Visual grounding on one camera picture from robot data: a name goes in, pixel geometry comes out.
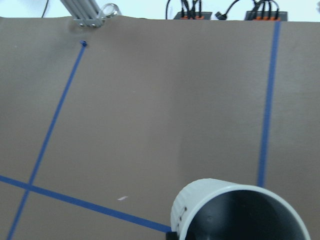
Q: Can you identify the black usb hub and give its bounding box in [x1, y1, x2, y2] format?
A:
[173, 11, 213, 20]
[244, 10, 288, 22]

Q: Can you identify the black usb hub right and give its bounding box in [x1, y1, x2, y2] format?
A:
[244, 10, 288, 22]

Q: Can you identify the black usb hub left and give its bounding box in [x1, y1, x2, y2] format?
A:
[173, 11, 213, 20]

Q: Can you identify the white mug dark inside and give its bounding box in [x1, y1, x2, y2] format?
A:
[167, 178, 311, 240]

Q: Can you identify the clear tape roll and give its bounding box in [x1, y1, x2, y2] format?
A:
[101, 3, 122, 19]

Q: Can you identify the aluminium camera post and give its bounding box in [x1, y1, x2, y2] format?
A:
[61, 0, 106, 28]

